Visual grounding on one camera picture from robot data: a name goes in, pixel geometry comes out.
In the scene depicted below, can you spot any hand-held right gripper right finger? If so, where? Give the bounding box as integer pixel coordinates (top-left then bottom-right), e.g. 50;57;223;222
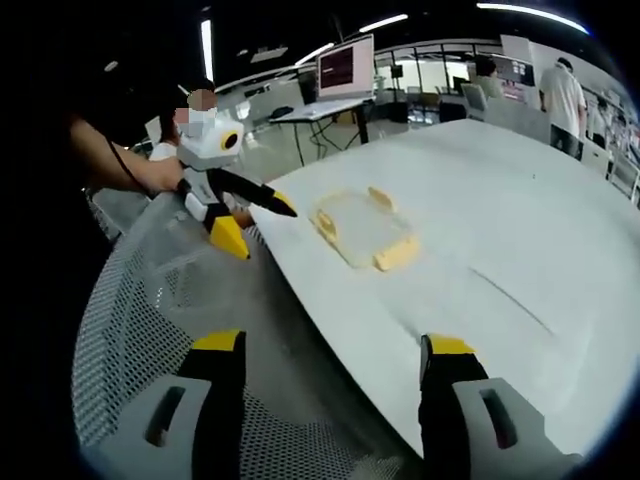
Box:
418;332;584;480

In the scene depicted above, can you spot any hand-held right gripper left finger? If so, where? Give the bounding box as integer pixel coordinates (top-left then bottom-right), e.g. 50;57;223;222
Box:
92;328;247;480

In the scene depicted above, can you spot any small yellow plastic buckle part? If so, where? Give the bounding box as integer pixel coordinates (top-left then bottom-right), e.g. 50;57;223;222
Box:
310;208;340;243
366;186;400;215

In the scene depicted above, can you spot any large yellow plastic buckle part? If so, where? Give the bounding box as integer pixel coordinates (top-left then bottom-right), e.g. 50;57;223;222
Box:
372;235;422;273

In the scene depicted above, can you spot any person's left hand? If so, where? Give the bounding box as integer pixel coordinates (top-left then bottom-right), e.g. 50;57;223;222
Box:
147;157;187;195

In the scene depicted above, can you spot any ceiling light strip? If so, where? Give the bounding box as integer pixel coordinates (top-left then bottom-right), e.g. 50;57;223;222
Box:
476;1;591;35
199;19;215;84
293;41;336;67
357;13;410;34

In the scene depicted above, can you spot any white office desk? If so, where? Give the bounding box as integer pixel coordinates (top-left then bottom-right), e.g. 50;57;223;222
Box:
268;97;377;167

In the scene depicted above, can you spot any ceiling air vent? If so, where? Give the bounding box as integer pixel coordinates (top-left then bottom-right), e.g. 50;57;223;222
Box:
249;46;291;65

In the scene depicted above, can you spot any white mesh laundry basket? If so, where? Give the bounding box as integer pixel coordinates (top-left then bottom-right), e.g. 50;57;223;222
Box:
71;188;426;480

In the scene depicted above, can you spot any computer monitor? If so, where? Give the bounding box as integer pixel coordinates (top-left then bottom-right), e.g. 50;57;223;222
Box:
316;33;376;103

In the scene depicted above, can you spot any white office chair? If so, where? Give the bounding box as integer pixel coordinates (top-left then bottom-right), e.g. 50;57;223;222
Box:
459;82;490;122

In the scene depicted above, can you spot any white display board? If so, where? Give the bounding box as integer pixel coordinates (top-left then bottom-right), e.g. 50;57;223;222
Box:
499;33;537;105

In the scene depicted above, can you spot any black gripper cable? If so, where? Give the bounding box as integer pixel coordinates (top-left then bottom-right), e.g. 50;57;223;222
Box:
105;134;194;197

